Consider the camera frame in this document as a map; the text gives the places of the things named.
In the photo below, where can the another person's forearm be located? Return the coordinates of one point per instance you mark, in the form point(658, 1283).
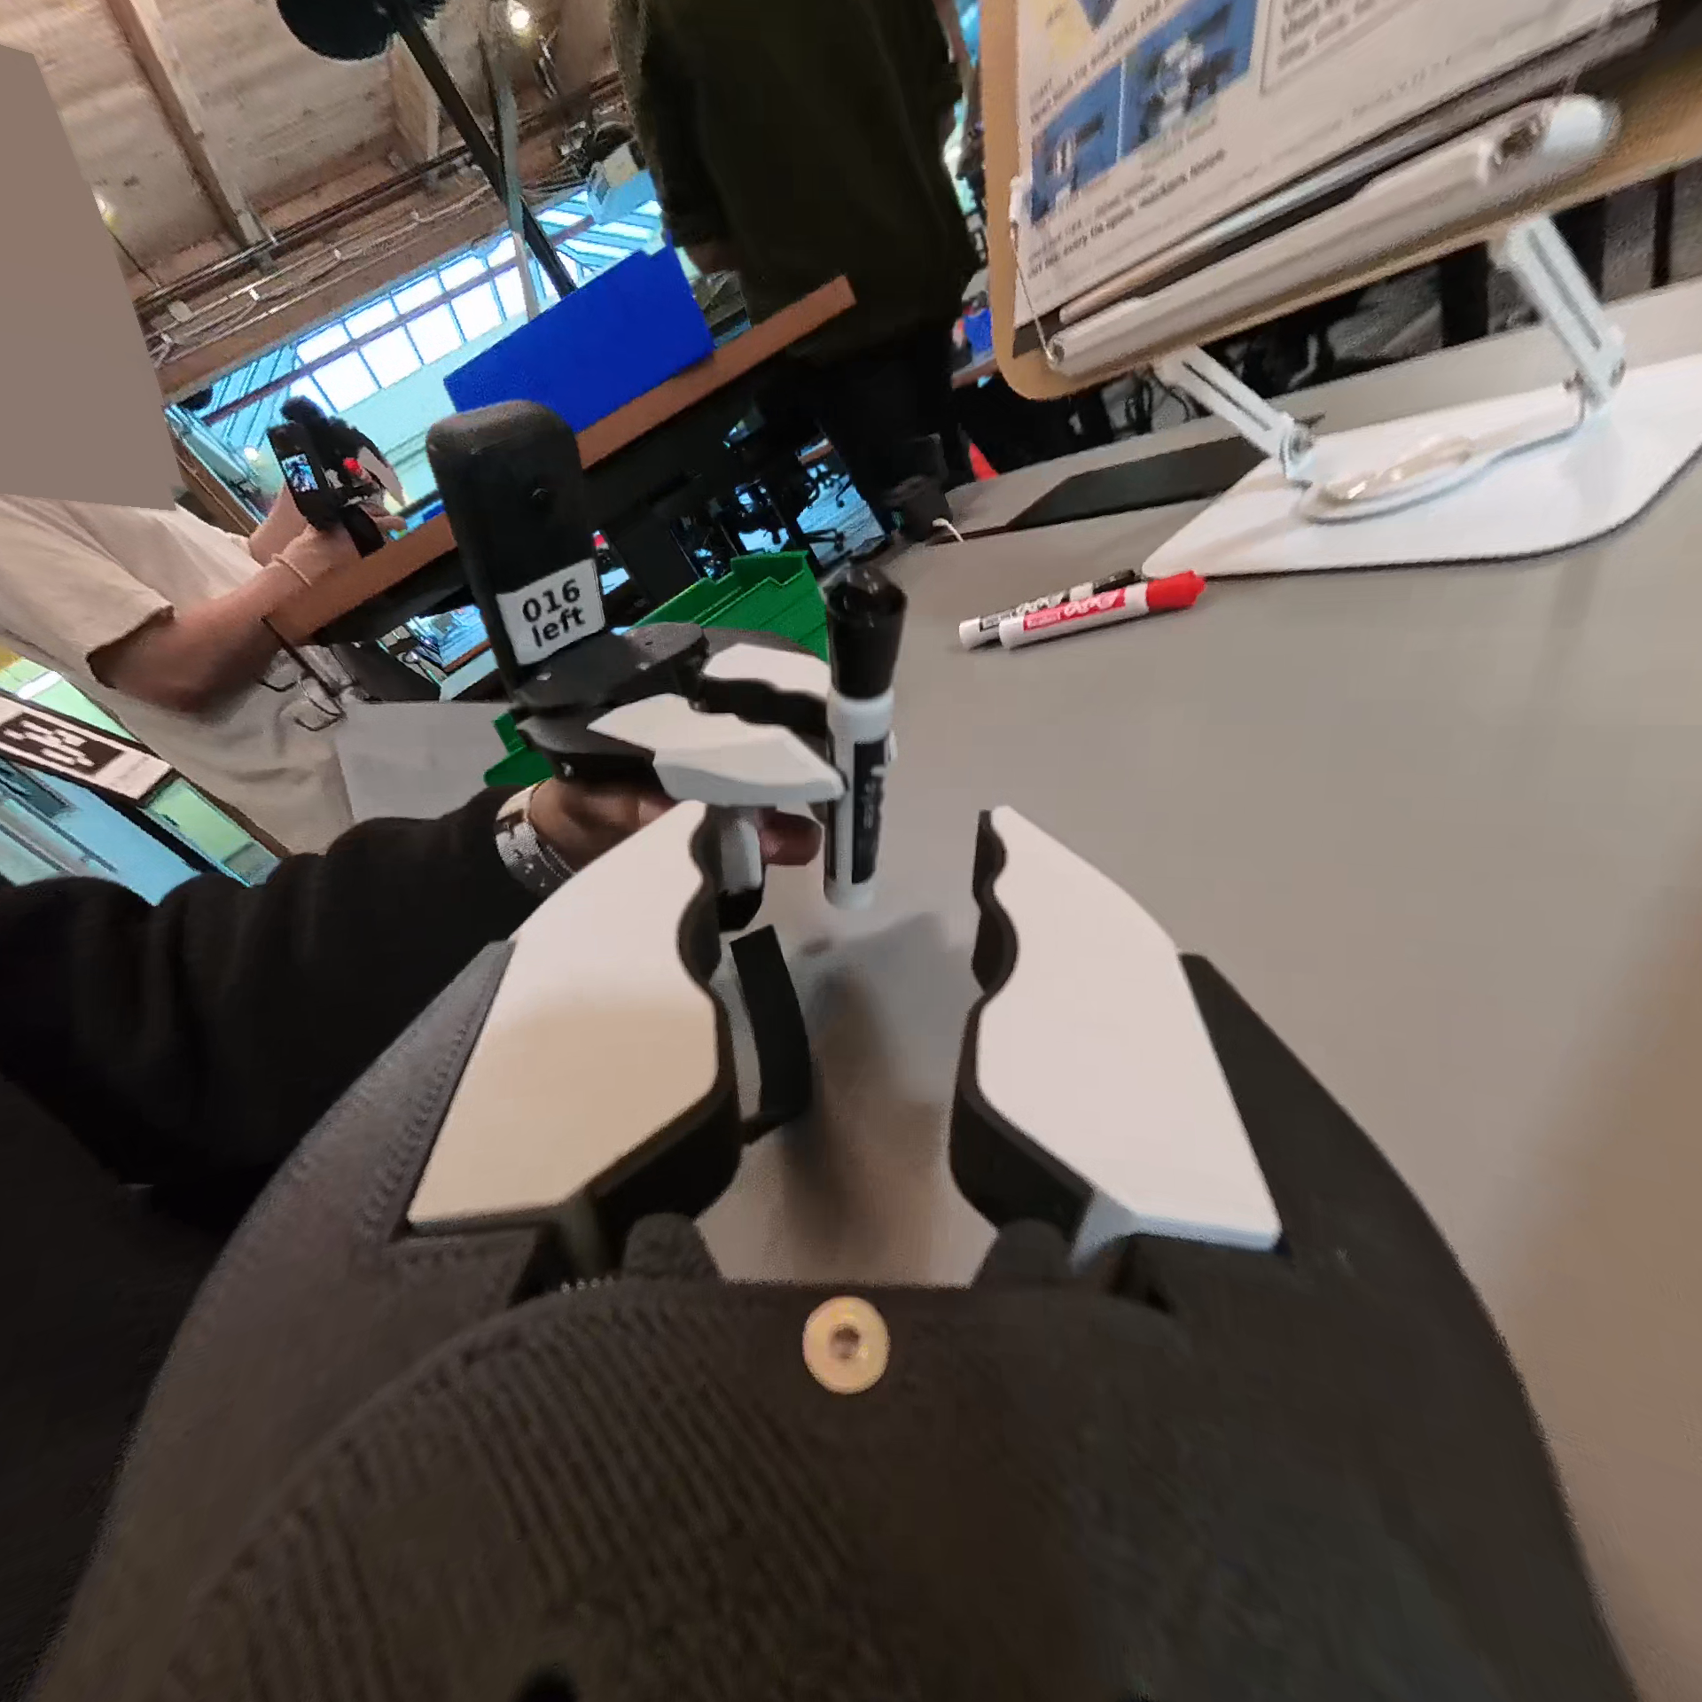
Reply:
point(200, 650)

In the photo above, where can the black power adapter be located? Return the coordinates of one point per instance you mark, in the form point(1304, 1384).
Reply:
point(918, 505)

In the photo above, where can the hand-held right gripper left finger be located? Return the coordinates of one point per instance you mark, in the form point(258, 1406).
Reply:
point(573, 1050)

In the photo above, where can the person's left forearm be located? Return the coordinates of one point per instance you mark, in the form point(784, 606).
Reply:
point(267, 971)

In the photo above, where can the printed instruction sheet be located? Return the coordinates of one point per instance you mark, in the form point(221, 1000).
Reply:
point(1263, 120)

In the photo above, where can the black dry-erase marker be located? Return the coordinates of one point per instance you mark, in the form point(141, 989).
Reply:
point(1039, 609)
point(864, 743)

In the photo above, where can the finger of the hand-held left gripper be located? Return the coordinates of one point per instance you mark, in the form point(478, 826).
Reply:
point(784, 670)
point(738, 765)

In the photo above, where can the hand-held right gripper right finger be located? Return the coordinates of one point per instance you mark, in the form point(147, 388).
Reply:
point(1132, 1077)

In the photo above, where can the brown table black legs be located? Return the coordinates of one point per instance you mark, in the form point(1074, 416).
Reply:
point(666, 400)

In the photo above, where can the large blue plastic bin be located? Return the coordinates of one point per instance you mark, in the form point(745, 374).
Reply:
point(587, 333)

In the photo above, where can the red dry-erase marker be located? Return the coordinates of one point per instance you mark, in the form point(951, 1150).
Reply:
point(1103, 604)

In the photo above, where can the green plastic bin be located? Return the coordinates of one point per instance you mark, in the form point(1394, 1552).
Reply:
point(770, 613)

